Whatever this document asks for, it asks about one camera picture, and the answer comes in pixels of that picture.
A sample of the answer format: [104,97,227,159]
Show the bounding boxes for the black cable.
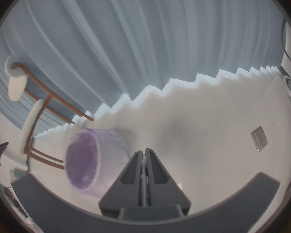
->
[280,17,291,70]

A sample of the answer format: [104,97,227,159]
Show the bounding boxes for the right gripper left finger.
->
[99,150,143,218]

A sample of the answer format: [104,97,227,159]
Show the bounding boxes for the purple plastic bag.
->
[65,128,128,196]

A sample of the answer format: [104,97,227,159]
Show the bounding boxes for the pale blue curtain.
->
[0,0,286,140]

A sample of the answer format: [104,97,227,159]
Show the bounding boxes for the white trash bin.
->
[65,129,128,199]

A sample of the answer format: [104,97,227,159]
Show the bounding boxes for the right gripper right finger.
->
[145,147,192,216]

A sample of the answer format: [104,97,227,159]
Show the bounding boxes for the wooden chair white cushions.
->
[4,55,94,170]

